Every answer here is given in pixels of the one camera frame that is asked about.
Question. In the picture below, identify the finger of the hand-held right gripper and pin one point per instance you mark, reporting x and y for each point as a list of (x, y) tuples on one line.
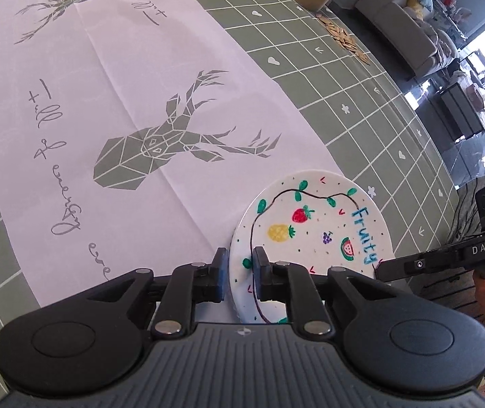
[(416, 265)]

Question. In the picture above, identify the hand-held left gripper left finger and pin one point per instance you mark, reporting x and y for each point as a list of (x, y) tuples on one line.
[(223, 274)]

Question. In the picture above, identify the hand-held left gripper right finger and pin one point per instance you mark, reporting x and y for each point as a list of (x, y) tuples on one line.
[(260, 274)]

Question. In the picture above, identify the white painted fruit plate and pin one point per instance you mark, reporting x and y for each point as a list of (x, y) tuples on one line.
[(310, 229)]

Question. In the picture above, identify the black low cabinet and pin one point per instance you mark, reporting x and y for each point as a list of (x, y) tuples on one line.
[(463, 110)]

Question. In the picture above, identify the grey sofa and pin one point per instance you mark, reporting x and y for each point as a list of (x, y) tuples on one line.
[(408, 29)]

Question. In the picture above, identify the white deer print table runner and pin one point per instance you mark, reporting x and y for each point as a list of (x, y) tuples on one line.
[(97, 93)]

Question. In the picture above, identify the pile of tan seeds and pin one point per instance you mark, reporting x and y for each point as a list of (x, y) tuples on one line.
[(344, 38)]

